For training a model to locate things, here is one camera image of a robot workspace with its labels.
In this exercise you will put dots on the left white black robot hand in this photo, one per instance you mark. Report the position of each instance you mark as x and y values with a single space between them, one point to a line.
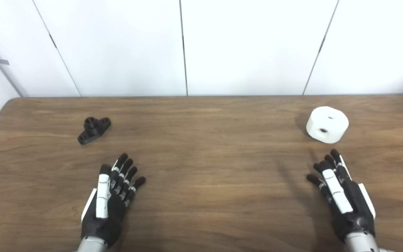
103 213

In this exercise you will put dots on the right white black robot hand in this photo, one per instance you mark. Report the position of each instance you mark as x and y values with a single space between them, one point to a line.
350 206

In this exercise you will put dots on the black flanged holder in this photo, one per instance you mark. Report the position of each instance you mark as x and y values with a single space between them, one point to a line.
93 131

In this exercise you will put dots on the round white plastic piece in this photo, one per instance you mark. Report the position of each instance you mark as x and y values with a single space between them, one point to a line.
327 124

